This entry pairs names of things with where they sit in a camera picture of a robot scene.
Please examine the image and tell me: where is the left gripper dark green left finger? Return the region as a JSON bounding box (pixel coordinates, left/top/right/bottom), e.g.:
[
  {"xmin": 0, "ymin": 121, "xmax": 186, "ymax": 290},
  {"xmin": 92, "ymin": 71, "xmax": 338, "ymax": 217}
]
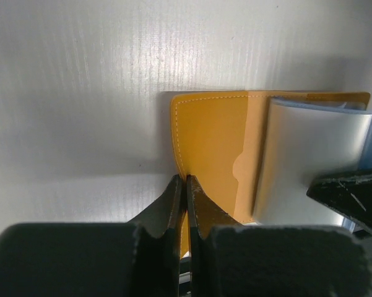
[{"xmin": 0, "ymin": 175, "xmax": 183, "ymax": 296}]

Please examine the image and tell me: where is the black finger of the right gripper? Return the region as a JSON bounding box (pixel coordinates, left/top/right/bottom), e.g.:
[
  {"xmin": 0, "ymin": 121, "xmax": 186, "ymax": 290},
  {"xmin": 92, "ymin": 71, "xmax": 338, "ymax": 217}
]
[{"xmin": 306, "ymin": 169, "xmax": 372, "ymax": 234}]

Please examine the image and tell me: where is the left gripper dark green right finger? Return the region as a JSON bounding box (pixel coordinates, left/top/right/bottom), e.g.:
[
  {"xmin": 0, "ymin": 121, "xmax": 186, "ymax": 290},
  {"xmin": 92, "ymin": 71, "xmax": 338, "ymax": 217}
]
[{"xmin": 186, "ymin": 176, "xmax": 371, "ymax": 296}]

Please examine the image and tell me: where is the yellow leather card holder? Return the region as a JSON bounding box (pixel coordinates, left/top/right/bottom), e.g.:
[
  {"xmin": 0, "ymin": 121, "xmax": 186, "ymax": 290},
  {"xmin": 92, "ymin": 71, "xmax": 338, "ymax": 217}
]
[{"xmin": 168, "ymin": 91, "xmax": 372, "ymax": 260}]

